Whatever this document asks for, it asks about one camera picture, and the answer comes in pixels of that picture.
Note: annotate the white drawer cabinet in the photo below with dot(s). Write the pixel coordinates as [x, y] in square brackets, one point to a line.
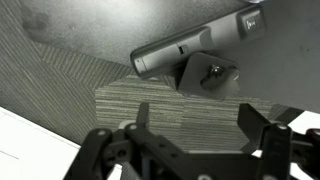
[30, 152]

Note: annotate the black remote control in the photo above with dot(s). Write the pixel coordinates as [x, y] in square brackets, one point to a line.
[167, 54]

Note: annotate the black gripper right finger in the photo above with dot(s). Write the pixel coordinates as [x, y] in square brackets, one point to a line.
[280, 145]

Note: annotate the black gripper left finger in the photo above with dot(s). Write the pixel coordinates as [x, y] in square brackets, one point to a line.
[152, 157]

